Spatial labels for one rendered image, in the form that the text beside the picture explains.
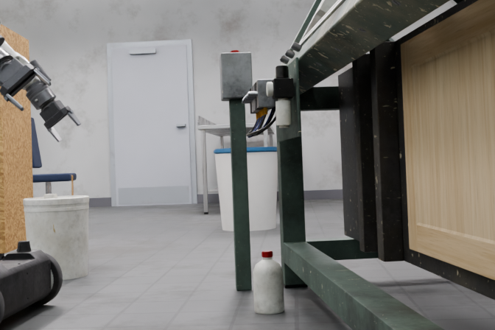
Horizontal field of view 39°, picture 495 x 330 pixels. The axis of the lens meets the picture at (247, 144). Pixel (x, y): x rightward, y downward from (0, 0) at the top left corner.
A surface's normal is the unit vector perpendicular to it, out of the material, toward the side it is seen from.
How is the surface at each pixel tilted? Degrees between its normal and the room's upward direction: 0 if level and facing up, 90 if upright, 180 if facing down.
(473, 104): 90
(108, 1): 90
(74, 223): 92
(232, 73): 90
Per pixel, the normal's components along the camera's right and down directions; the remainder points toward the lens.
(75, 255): 0.71, 0.00
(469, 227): -1.00, 0.04
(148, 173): -0.07, -0.03
